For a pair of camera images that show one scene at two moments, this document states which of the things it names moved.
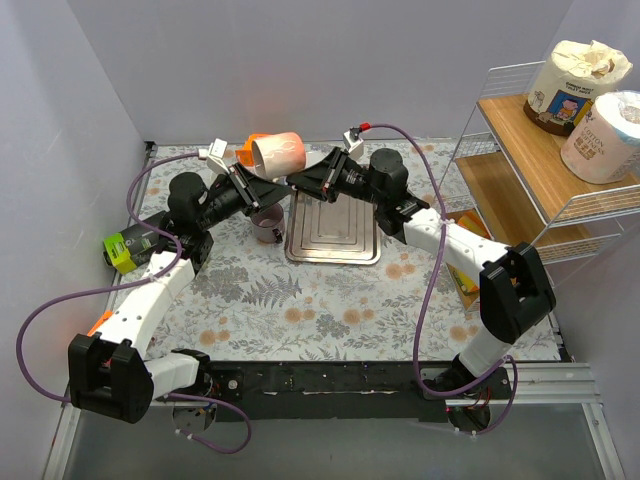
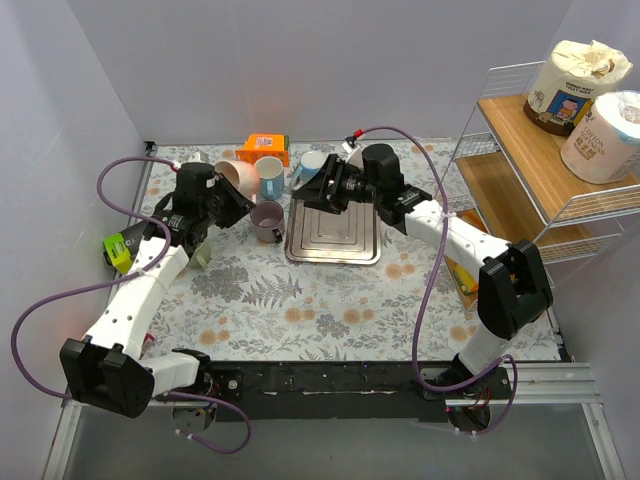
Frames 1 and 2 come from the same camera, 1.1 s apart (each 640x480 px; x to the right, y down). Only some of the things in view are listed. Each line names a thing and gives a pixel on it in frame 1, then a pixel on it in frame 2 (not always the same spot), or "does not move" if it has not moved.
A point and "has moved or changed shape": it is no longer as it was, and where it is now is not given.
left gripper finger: [260, 192] → [235, 204]
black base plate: [329, 391] does not move
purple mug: [268, 224] does not move
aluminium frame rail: [558, 383] does not move
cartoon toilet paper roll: [569, 82] does not move
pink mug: [278, 155] has moved or changed shape
